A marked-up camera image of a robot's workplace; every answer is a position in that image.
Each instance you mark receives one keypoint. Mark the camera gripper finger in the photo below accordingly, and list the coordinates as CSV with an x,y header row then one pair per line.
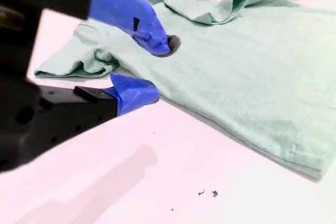
x,y
131,95
123,6

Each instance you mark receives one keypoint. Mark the pale green T-shirt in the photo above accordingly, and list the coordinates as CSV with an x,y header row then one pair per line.
x,y
236,82

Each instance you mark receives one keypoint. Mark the small dark debris speck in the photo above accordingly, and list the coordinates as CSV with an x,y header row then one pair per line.
x,y
201,192
215,193

